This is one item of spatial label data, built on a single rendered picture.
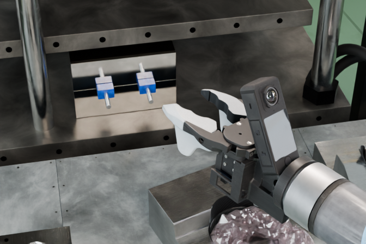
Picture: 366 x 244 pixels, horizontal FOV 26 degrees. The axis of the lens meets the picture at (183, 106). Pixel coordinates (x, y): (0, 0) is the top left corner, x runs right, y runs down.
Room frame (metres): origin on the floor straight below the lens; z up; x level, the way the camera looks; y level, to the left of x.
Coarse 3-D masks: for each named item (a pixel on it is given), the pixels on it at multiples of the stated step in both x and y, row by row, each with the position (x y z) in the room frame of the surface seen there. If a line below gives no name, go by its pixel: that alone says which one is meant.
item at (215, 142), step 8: (184, 128) 0.77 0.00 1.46; (192, 128) 0.76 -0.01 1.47; (200, 128) 0.76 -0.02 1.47; (200, 136) 0.75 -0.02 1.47; (208, 136) 0.75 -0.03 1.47; (216, 136) 0.75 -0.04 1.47; (208, 144) 0.74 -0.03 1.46; (216, 144) 0.74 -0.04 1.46; (224, 144) 0.73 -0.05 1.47; (232, 144) 0.74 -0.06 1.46
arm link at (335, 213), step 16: (336, 192) 0.64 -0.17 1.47; (352, 192) 0.64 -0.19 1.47; (320, 208) 0.63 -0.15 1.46; (336, 208) 0.63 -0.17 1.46; (352, 208) 0.62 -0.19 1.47; (320, 224) 0.62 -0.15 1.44; (336, 224) 0.61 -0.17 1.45; (352, 224) 0.60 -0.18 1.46; (336, 240) 0.60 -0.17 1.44; (352, 240) 0.59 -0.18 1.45
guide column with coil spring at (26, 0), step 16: (16, 0) 1.60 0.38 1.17; (32, 0) 1.60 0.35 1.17; (32, 16) 1.59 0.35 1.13; (32, 32) 1.59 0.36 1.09; (32, 48) 1.59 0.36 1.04; (32, 64) 1.59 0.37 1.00; (32, 80) 1.59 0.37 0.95; (48, 80) 1.62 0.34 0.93; (32, 96) 1.60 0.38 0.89; (48, 96) 1.61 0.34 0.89; (32, 112) 1.60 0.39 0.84; (48, 112) 1.60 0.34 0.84; (48, 128) 1.60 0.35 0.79
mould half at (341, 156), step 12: (324, 144) 1.45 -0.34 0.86; (336, 144) 1.45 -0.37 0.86; (348, 144) 1.45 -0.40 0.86; (360, 144) 1.45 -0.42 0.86; (324, 156) 1.41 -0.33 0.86; (336, 156) 1.33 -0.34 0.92; (348, 156) 1.32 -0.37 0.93; (360, 156) 1.32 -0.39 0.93; (336, 168) 1.32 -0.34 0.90; (348, 168) 1.28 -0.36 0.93; (360, 168) 1.28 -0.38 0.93; (360, 180) 1.26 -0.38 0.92
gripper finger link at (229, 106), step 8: (208, 96) 0.85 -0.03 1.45; (216, 96) 0.85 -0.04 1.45; (224, 96) 0.84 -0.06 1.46; (232, 96) 0.85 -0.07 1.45; (216, 104) 0.84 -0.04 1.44; (224, 104) 0.83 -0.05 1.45; (232, 104) 0.83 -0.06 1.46; (240, 104) 0.83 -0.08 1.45; (224, 112) 0.83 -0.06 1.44; (232, 112) 0.81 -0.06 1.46; (240, 112) 0.81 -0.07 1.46; (224, 120) 0.84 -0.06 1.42; (232, 120) 0.80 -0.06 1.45
